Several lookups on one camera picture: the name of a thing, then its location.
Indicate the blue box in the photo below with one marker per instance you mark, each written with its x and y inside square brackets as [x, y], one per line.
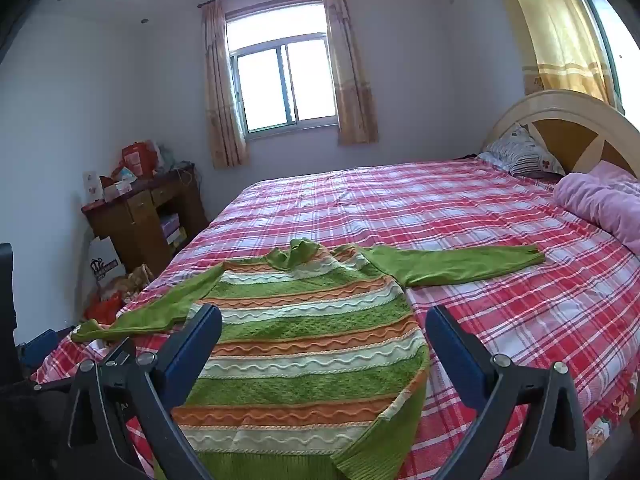
[42, 347]

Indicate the yellow curtain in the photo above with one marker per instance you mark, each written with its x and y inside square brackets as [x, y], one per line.
[555, 25]

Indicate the brown wooden desk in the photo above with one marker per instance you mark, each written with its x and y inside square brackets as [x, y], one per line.
[135, 215]

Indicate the black chair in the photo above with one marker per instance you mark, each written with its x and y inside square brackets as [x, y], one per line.
[7, 310]

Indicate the green striped knit sweater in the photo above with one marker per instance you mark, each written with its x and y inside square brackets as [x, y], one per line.
[310, 320]

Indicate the red gift bag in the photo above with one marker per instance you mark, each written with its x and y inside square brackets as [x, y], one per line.
[140, 160]

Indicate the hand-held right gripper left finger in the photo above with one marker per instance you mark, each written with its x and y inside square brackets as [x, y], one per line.
[200, 342]

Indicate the boxes in desk shelf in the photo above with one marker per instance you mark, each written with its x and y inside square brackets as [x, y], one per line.
[170, 230]

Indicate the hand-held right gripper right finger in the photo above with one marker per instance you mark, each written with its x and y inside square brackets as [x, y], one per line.
[452, 345]

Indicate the pink blanket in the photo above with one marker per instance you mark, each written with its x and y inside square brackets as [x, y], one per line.
[600, 195]

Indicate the beige patterned curtain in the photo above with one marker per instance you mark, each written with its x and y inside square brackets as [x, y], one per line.
[222, 100]
[350, 75]

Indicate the striped floral pillow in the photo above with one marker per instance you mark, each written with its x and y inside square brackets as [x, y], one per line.
[520, 152]

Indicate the white paper bag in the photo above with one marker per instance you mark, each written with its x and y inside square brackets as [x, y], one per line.
[105, 260]

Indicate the window with green frame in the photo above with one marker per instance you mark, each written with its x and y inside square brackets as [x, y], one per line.
[280, 80]

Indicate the side window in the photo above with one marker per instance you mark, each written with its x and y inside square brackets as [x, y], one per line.
[607, 45]

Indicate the red plastic bag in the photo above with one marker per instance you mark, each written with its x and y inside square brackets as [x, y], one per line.
[102, 310]

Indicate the wooden bed headboard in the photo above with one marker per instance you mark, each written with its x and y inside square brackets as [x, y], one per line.
[565, 110]

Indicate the red plaid bed sheet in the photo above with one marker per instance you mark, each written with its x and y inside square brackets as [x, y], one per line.
[450, 220]

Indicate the small boxes on desk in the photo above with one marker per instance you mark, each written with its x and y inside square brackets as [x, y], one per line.
[119, 185]

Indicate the tan woven bag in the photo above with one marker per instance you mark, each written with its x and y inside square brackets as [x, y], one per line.
[135, 282]

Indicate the white floral box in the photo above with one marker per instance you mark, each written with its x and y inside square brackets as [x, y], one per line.
[92, 187]

